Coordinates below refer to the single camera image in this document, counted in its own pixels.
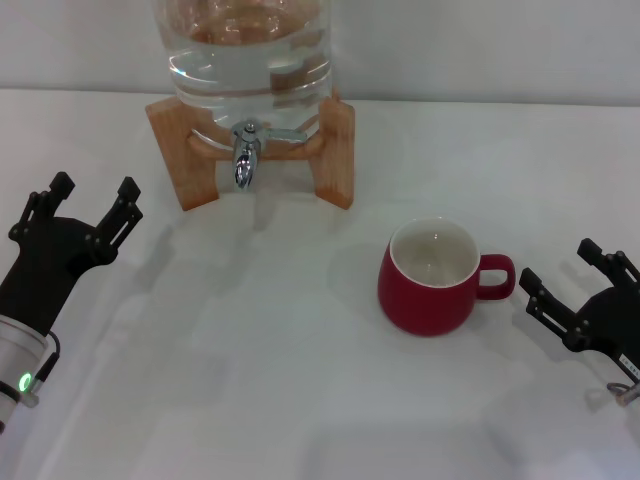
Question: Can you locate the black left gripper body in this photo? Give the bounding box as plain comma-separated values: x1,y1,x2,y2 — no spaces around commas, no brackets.
0,215,119,337

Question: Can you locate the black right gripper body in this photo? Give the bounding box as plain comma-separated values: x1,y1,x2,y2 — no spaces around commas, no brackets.
573,283,640,389

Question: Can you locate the red ceramic cup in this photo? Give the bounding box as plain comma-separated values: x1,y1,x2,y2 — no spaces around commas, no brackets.
377,215,517,338

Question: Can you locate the chrome faucet tap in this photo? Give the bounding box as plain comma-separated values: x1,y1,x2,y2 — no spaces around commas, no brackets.
230,119,308,193

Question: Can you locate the wooden jar stand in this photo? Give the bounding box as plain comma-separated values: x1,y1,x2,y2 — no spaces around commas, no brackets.
145,93,356,212

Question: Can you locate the clear glass water jar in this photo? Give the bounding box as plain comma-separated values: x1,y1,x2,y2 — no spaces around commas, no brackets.
154,0,335,152

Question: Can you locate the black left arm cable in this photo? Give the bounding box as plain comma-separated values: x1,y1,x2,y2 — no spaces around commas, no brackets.
28,331,63,397

